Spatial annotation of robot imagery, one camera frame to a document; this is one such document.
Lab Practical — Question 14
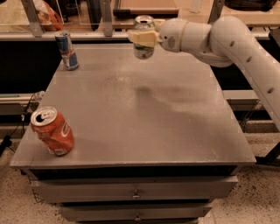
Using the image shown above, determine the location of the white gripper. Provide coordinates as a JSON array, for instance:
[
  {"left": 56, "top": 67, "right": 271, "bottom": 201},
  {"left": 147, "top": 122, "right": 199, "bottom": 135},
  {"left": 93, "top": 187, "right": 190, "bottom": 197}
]
[{"left": 128, "top": 18, "right": 187, "bottom": 53}]

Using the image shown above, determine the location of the green white 7up can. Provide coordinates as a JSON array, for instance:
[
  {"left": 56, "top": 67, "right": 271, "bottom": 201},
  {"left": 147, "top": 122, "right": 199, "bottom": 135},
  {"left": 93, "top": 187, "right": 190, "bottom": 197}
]
[{"left": 133, "top": 15, "right": 155, "bottom": 60}]

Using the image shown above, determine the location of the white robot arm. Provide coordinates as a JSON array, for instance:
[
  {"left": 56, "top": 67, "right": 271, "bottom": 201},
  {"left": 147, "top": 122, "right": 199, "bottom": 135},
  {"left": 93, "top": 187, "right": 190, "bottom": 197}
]
[{"left": 128, "top": 16, "right": 280, "bottom": 129}]

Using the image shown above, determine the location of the blue silver redbull can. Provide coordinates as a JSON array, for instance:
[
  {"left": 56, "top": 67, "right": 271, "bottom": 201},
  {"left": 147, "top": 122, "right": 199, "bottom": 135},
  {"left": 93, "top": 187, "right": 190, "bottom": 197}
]
[{"left": 55, "top": 31, "right": 79, "bottom": 71}]

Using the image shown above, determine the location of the dented orange soda can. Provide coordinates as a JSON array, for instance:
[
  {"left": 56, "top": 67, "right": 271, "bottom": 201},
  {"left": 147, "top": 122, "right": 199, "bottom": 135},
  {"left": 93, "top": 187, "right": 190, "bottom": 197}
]
[{"left": 31, "top": 106, "right": 74, "bottom": 156}]

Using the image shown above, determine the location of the wooden board with black edge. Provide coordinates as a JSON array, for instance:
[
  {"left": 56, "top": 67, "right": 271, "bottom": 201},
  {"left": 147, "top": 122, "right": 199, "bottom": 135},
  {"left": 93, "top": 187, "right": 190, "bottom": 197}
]
[{"left": 113, "top": 0, "right": 179, "bottom": 18}]

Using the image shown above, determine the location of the orange plastic bag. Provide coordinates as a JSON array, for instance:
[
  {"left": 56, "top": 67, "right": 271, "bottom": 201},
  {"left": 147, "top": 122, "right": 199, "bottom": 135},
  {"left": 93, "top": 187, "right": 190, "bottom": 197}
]
[{"left": 32, "top": 0, "right": 63, "bottom": 32}]

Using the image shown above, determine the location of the grey drawer cabinet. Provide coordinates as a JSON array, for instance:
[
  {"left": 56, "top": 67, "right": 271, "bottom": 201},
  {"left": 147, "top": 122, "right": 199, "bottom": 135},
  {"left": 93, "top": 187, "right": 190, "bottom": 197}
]
[{"left": 11, "top": 44, "right": 255, "bottom": 224}]

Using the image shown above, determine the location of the upper grey drawer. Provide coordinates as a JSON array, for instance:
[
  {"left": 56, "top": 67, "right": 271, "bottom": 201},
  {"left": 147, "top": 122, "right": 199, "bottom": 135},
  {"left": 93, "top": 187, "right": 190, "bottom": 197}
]
[{"left": 31, "top": 176, "right": 238, "bottom": 203}]

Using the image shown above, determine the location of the grey drawer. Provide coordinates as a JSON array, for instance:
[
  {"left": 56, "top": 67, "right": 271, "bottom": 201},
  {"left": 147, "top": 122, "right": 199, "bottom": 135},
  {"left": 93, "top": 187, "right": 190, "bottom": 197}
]
[
  {"left": 31, "top": 176, "right": 238, "bottom": 203},
  {"left": 60, "top": 203, "right": 212, "bottom": 222}
]

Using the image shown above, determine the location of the lower grey drawer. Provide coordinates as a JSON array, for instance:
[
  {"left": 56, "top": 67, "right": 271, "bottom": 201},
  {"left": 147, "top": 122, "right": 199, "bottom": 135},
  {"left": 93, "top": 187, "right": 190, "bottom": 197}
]
[{"left": 60, "top": 203, "right": 212, "bottom": 222}]

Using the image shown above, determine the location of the black cable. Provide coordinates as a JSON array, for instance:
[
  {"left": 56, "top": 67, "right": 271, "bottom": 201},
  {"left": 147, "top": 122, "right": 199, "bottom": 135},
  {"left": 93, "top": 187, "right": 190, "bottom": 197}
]
[{"left": 0, "top": 94, "right": 36, "bottom": 157}]

